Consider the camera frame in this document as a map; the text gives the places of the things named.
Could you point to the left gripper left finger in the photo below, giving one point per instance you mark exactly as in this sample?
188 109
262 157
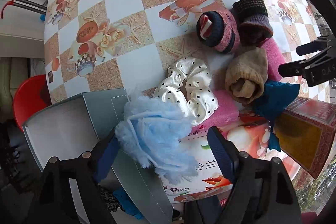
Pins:
68 190

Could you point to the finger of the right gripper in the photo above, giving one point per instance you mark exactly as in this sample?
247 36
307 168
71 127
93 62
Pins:
319 44
296 68

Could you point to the checkered starfish tablecloth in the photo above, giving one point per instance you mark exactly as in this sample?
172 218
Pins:
106 44

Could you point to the pink navy sock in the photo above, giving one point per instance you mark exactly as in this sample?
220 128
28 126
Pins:
218 30

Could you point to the white cabinet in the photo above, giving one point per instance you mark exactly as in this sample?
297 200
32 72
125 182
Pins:
22 32

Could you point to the red handled mop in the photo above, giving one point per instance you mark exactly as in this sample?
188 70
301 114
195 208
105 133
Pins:
25 4

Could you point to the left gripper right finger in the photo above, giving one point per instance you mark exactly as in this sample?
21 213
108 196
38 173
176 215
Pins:
261 192

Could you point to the grey cardboard box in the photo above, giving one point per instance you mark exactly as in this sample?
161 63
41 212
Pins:
73 126

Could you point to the blue cloth in box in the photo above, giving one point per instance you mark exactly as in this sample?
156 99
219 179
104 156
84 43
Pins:
127 204

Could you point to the red patterned cardboard box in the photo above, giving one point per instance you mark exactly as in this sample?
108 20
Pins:
306 132

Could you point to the purple black knitted hat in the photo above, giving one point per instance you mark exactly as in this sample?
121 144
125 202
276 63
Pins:
253 22

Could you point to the teal blue scrunchie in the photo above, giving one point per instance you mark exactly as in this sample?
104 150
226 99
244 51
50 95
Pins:
277 96

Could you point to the light blue fluffy duster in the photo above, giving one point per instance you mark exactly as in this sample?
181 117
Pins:
150 134

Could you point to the red plastic stool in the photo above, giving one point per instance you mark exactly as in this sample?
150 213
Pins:
31 97

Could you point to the beige rolled sock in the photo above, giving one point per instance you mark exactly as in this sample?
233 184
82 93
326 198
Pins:
246 74

